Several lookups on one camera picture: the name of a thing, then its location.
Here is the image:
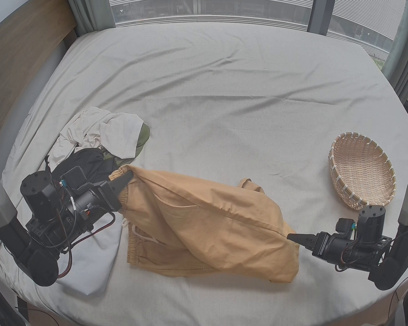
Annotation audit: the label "bed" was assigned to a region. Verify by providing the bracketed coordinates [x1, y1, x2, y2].
[0, 0, 408, 326]

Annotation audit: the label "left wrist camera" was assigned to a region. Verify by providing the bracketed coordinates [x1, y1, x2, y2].
[60, 166, 86, 196]

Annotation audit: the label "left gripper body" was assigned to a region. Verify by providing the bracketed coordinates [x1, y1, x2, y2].
[71, 181, 122, 218]

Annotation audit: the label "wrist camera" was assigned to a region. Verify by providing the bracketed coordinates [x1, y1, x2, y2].
[60, 166, 86, 196]
[337, 218, 357, 240]

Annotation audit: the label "tan shorts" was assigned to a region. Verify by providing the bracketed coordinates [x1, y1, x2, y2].
[108, 164, 300, 284]

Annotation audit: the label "green garment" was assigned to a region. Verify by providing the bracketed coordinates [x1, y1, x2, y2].
[100, 122, 151, 174]

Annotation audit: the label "pale grey garment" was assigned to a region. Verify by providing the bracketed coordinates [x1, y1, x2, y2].
[56, 213, 122, 297]

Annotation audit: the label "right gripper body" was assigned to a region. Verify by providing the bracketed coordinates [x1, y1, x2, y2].
[312, 231, 349, 262]

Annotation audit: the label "round woven basket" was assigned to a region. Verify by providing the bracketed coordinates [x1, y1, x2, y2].
[328, 132, 397, 211]

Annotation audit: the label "cream white garment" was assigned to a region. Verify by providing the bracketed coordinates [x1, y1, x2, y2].
[49, 107, 144, 170]

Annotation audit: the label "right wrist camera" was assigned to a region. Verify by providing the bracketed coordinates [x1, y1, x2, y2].
[337, 218, 357, 240]

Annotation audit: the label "black garment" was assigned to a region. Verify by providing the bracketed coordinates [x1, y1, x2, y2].
[44, 148, 111, 186]

